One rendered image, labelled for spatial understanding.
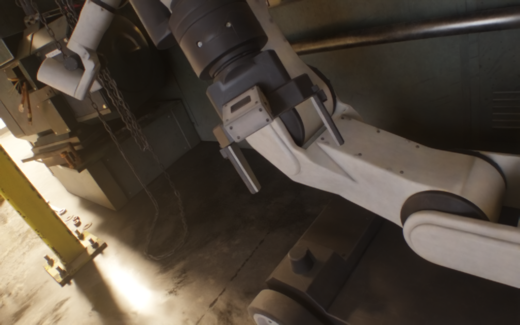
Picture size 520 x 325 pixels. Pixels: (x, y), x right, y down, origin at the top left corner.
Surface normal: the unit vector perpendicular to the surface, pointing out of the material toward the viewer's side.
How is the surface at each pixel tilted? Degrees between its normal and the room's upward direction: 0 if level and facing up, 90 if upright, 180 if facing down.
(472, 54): 90
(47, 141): 62
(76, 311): 0
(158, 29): 70
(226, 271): 0
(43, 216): 90
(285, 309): 12
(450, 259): 90
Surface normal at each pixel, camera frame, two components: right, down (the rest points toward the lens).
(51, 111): -0.26, 0.58
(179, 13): -0.49, 0.37
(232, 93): -0.13, 0.17
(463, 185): -0.07, -0.72
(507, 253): -0.62, 0.58
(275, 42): 0.53, -0.21
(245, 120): 0.15, 0.58
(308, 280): -0.33, -0.80
